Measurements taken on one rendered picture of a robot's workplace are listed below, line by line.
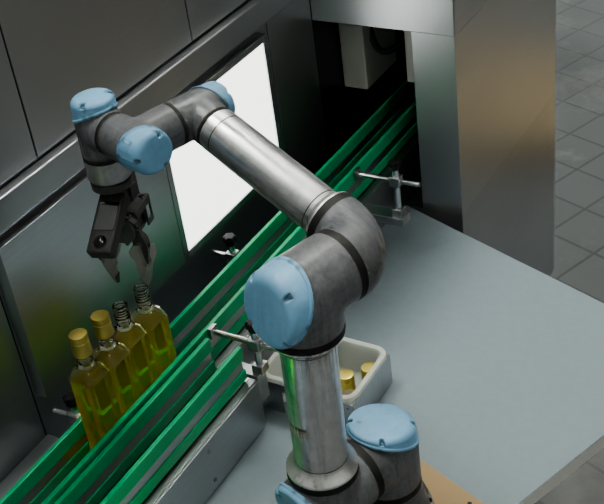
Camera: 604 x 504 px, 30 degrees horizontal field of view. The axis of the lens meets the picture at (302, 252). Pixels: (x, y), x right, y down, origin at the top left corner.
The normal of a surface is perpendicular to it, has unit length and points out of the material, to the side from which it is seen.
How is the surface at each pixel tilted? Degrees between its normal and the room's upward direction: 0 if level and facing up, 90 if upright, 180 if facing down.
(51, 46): 90
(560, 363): 0
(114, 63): 90
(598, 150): 0
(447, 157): 90
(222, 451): 90
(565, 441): 0
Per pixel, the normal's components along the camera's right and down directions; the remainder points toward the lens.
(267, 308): -0.73, 0.35
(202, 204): 0.87, 0.19
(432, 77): -0.48, 0.54
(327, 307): 0.66, 0.29
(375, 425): -0.03, -0.87
